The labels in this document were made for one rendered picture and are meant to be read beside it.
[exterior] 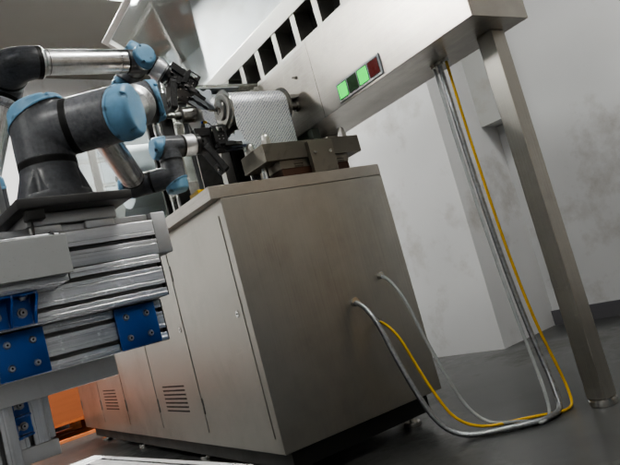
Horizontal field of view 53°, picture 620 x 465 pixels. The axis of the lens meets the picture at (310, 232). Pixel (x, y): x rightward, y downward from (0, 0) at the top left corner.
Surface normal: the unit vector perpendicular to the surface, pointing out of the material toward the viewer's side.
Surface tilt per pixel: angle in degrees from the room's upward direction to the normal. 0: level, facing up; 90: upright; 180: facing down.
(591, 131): 90
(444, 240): 90
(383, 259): 90
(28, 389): 90
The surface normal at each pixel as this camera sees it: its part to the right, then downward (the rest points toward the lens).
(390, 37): -0.82, 0.16
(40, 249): 0.62, -0.25
